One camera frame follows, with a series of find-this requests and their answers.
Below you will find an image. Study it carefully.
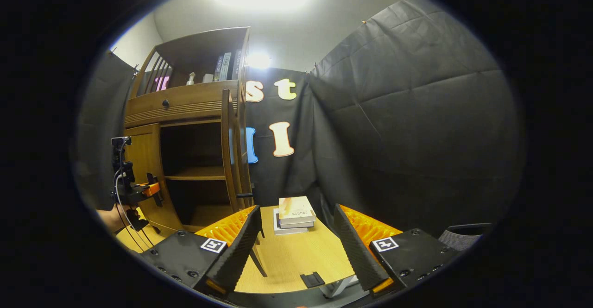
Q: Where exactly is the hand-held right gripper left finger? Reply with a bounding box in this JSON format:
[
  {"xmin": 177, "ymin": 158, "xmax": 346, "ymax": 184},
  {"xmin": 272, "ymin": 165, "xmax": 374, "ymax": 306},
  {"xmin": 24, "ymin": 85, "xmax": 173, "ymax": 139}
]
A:
[{"xmin": 139, "ymin": 205, "xmax": 263, "ymax": 297}]

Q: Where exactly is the wooden inner cabinet shelf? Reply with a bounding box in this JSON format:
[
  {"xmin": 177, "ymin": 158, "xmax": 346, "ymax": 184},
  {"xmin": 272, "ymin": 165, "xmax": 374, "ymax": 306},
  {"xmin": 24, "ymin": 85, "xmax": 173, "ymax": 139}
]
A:
[{"xmin": 164, "ymin": 166, "xmax": 227, "ymax": 181}]

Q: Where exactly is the black backdrop cloth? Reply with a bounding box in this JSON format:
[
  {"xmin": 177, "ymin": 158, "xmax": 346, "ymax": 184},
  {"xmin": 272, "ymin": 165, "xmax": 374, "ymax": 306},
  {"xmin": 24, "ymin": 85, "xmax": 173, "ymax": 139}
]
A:
[{"xmin": 74, "ymin": 0, "xmax": 524, "ymax": 239}]

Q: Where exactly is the cream cover book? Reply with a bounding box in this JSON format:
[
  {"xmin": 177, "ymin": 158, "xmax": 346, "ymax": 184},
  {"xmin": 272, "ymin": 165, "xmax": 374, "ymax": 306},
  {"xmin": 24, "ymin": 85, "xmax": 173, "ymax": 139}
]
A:
[{"xmin": 279, "ymin": 196, "xmax": 317, "ymax": 226}]

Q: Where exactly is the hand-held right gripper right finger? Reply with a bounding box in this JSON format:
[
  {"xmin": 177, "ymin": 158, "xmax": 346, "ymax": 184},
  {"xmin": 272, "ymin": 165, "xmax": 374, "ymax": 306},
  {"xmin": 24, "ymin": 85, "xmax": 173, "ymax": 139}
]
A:
[{"xmin": 334, "ymin": 204, "xmax": 464, "ymax": 295}]

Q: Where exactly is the small ceiling light panel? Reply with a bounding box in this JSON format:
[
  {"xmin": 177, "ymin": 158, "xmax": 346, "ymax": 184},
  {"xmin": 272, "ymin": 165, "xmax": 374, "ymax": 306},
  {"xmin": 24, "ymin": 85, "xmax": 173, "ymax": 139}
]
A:
[{"xmin": 248, "ymin": 51, "xmax": 271, "ymax": 70}]

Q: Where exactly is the thin grey book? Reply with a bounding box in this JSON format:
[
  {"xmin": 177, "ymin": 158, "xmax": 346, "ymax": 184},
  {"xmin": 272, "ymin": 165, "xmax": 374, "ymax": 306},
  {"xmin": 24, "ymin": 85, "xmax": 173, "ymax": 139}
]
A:
[{"xmin": 278, "ymin": 220, "xmax": 316, "ymax": 230}]

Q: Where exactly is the wooden cabinet drawer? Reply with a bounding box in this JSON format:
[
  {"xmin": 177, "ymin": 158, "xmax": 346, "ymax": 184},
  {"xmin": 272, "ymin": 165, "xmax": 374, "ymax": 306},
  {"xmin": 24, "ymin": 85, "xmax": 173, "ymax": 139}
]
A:
[{"xmin": 124, "ymin": 80, "xmax": 239, "ymax": 129}]

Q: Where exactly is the small black clamp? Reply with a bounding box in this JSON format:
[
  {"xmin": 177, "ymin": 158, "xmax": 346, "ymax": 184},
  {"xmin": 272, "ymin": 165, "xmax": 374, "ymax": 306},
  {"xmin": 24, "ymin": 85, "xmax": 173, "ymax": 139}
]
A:
[{"xmin": 300, "ymin": 272, "xmax": 326, "ymax": 289}]

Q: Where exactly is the white metal table frame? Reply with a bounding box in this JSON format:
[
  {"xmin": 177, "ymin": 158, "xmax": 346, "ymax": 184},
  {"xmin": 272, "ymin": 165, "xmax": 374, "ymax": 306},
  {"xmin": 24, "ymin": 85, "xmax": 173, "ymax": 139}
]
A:
[{"xmin": 320, "ymin": 275, "xmax": 360, "ymax": 298}]

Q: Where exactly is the wooden double-door shoe cabinet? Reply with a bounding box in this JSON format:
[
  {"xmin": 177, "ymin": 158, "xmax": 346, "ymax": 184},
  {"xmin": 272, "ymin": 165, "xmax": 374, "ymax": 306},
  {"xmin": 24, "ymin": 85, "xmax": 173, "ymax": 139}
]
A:
[{"xmin": 123, "ymin": 26, "xmax": 268, "ymax": 278}]

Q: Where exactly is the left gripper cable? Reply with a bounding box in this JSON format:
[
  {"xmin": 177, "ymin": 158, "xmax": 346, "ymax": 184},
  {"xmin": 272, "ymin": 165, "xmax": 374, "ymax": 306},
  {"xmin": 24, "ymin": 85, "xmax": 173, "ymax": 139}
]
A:
[{"xmin": 113, "ymin": 169, "xmax": 156, "ymax": 249}]

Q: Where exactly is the wooden cabinet door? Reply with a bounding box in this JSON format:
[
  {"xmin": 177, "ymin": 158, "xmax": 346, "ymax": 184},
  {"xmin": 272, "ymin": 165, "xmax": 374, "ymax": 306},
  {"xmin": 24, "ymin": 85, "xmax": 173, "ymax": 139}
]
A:
[
  {"xmin": 220, "ymin": 88, "xmax": 268, "ymax": 278},
  {"xmin": 124, "ymin": 123, "xmax": 183, "ymax": 232}
]

